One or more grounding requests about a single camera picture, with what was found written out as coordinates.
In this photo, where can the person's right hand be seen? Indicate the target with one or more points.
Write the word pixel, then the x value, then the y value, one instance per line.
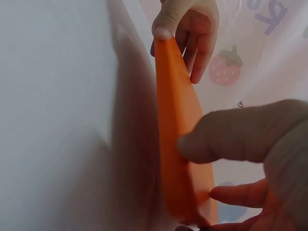
pixel 284 168

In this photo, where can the person's left hand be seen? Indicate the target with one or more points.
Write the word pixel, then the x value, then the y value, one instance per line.
pixel 192 21

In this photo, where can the person's left thumb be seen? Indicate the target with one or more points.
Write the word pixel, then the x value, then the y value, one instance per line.
pixel 163 20

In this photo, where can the person's right thumb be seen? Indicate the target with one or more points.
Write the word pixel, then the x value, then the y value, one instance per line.
pixel 235 134

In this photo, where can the person's left fingers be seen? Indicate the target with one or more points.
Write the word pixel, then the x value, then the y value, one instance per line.
pixel 199 55

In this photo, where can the orange paper sheet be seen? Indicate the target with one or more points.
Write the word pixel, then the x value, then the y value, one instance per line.
pixel 178 134

